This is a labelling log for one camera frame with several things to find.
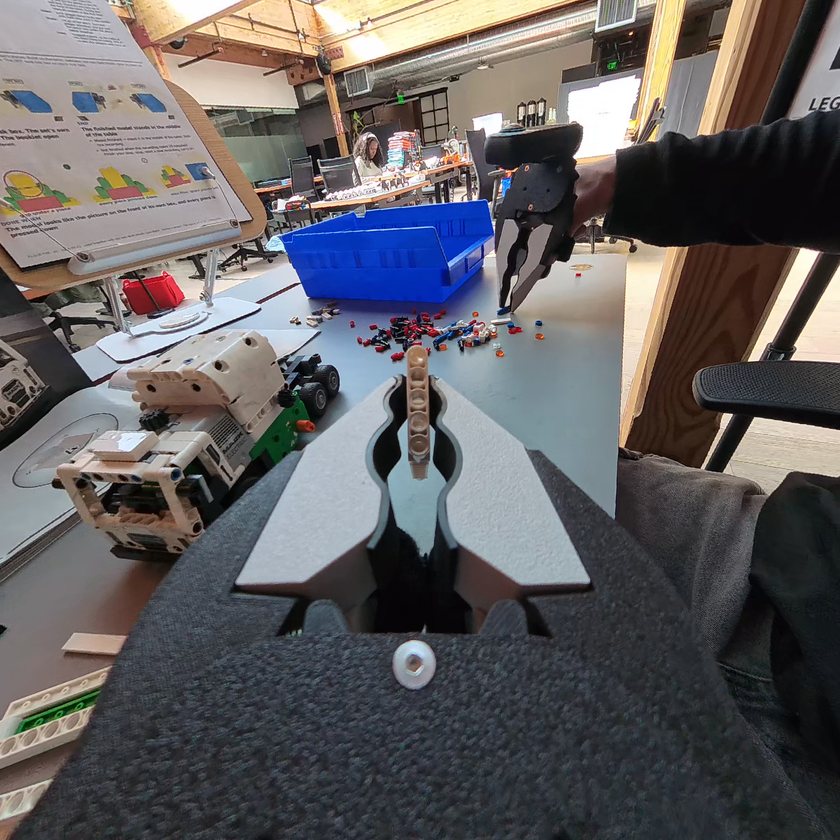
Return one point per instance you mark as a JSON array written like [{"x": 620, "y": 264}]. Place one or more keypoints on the background work table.
[{"x": 367, "y": 193}]

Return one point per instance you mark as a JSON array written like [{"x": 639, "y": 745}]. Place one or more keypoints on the beige flat lego plate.
[{"x": 94, "y": 644}]

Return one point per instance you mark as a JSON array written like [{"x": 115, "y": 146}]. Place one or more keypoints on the white green lego truck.
[{"x": 210, "y": 394}]

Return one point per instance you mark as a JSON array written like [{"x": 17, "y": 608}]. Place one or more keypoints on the printed instruction sheet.
[{"x": 98, "y": 131}]

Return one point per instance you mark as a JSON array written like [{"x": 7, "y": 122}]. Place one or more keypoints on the white lego beam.
[
  {"x": 19, "y": 800},
  {"x": 52, "y": 695},
  {"x": 39, "y": 738}
]

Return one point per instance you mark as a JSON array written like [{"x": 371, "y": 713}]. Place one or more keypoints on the beige lego beam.
[{"x": 418, "y": 400}]

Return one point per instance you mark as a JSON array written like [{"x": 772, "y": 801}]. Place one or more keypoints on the person's right hand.
[{"x": 596, "y": 193}]

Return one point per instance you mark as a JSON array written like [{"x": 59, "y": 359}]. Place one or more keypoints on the red plastic bin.
[{"x": 154, "y": 293}]

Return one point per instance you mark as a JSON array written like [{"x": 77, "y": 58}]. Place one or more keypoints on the silver air duct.
[{"x": 472, "y": 56}]

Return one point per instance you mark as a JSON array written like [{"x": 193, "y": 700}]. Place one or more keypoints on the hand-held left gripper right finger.
[{"x": 512, "y": 518}]

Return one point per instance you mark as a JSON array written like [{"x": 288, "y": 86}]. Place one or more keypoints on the dark lego set box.
[{"x": 26, "y": 367}]

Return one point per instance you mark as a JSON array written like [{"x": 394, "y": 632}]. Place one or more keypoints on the open instruction booklet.
[{"x": 39, "y": 499}]

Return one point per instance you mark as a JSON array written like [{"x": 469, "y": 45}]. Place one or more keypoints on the person's black jacket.
[{"x": 807, "y": 590}]

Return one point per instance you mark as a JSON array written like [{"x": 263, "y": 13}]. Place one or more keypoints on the black office chair armrest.
[{"x": 768, "y": 387}]

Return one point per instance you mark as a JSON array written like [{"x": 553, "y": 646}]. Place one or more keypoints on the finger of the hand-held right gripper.
[
  {"x": 538, "y": 253},
  {"x": 504, "y": 256}
]

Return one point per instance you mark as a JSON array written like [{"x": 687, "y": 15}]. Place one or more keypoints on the wooden post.
[{"x": 709, "y": 328}]

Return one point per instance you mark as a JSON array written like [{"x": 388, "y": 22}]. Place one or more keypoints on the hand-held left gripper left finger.
[{"x": 315, "y": 518}]

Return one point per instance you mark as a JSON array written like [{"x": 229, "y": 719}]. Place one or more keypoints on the black framed task sign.
[{"x": 820, "y": 79}]

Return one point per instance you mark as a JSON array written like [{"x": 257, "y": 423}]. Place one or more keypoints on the green lego beam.
[{"x": 59, "y": 712}]

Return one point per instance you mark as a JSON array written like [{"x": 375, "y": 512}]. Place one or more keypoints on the blue plastic bin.
[{"x": 367, "y": 262}]

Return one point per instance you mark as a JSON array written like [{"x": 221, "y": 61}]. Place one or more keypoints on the pile of small lego pieces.
[{"x": 420, "y": 331}]

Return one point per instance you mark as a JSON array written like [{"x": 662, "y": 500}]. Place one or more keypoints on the person's right forearm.
[{"x": 722, "y": 190}]

